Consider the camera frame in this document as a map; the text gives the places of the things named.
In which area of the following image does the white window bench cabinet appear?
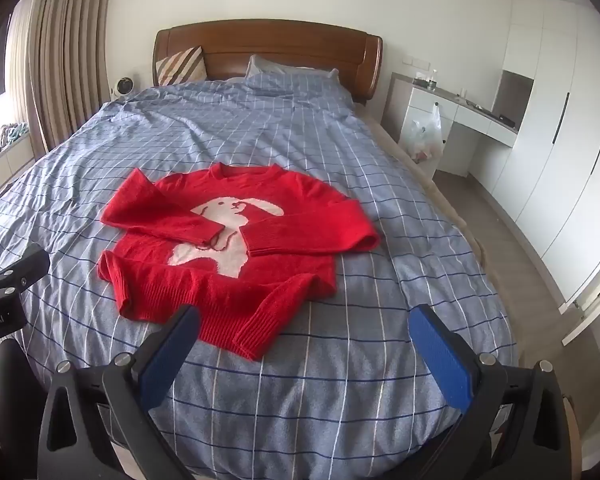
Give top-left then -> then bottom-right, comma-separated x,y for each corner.
0,132 -> 36,207

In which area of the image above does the wooden headboard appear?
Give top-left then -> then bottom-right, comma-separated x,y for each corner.
153,19 -> 384,106

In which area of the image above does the blue pillow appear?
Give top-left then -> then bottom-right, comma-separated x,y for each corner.
245,54 -> 340,81

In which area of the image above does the striped cushion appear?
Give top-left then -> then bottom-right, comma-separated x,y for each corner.
156,46 -> 207,86

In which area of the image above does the white wardrobe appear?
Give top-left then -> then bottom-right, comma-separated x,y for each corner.
467,0 -> 600,311

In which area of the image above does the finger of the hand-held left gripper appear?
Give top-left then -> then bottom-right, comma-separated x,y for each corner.
0,244 -> 51,304

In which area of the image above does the red sweater with white dog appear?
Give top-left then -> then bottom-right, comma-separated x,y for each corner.
97,162 -> 381,361

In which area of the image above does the clear plastic bag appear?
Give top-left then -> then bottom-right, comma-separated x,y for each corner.
400,102 -> 443,166

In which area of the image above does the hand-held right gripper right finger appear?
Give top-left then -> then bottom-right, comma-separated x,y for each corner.
409,304 -> 573,480

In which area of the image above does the white bedside cabinet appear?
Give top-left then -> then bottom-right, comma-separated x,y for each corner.
382,72 -> 521,178

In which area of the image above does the small round fan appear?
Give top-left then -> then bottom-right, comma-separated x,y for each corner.
111,76 -> 136,100

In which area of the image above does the blue checked blanket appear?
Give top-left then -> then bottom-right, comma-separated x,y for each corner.
0,69 -> 519,480

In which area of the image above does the beige bed base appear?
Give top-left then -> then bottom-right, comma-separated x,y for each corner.
364,110 -> 487,266

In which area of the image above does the beige curtain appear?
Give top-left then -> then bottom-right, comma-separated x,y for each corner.
7,0 -> 118,153

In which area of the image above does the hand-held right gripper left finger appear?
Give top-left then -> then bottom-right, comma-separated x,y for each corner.
37,304 -> 202,480

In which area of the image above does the pile of clothes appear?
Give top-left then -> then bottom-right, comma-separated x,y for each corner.
0,122 -> 31,166

